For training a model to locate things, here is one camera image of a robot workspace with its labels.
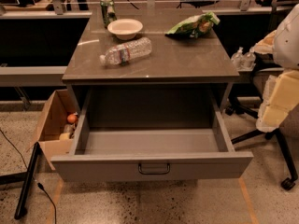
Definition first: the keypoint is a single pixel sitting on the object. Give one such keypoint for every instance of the left clear pump bottle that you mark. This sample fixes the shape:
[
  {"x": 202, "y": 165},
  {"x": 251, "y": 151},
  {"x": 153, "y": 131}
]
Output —
[{"x": 237, "y": 58}]

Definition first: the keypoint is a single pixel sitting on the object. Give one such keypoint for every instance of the orange fruit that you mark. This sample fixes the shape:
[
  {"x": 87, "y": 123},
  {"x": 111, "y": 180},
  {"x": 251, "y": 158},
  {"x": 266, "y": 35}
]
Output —
[{"x": 72, "y": 118}]

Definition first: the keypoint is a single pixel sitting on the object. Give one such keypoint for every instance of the clear plastic water bottle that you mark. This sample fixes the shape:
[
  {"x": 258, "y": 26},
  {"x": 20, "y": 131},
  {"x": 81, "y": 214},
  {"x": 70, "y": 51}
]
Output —
[{"x": 127, "y": 51}]

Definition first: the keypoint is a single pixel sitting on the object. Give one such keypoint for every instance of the black drawer handle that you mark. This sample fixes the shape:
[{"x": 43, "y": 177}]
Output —
[{"x": 154, "y": 169}]

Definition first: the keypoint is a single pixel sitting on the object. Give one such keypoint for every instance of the black floor stand leg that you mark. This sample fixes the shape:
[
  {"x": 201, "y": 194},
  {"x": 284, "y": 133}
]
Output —
[{"x": 28, "y": 177}]

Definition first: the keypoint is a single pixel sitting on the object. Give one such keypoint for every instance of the open grey top drawer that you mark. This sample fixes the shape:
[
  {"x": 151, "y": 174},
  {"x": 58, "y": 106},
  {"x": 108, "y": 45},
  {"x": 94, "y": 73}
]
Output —
[{"x": 120, "y": 128}]

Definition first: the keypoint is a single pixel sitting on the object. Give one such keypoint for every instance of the green rice chip bag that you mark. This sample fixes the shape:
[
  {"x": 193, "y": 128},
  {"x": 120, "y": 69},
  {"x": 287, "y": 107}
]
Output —
[{"x": 194, "y": 26}]

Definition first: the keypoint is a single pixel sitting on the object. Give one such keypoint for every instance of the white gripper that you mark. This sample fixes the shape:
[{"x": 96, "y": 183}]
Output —
[{"x": 288, "y": 42}]

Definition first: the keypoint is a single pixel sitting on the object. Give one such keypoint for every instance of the white paper bowl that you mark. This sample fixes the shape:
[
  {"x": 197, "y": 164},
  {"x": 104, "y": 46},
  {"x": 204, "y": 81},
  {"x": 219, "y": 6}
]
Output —
[{"x": 125, "y": 29}]

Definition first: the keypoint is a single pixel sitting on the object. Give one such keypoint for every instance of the yellow item in box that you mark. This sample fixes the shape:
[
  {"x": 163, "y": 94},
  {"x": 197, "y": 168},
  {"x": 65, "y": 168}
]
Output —
[{"x": 64, "y": 136}]

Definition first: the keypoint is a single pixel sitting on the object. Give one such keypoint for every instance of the green soda can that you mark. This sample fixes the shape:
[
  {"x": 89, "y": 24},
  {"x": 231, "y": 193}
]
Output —
[{"x": 108, "y": 11}]

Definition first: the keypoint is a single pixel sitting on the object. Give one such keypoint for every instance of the right clear pump bottle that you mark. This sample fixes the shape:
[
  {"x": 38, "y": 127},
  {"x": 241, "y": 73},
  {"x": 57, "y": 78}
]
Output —
[{"x": 249, "y": 59}]

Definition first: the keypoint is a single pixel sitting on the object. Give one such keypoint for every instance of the black office chair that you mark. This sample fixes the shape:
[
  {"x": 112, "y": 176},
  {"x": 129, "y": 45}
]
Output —
[{"x": 257, "y": 77}]

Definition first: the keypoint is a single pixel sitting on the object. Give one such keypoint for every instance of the clear pump bottle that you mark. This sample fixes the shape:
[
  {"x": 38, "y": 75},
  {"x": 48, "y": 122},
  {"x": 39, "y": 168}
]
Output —
[
  {"x": 249, "y": 59},
  {"x": 237, "y": 58}
]

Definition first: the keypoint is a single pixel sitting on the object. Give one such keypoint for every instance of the brown cardboard box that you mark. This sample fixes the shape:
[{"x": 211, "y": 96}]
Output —
[{"x": 50, "y": 126}]

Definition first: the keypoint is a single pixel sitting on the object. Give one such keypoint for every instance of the grey cabinet with top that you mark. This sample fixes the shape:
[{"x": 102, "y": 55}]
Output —
[{"x": 195, "y": 60}]

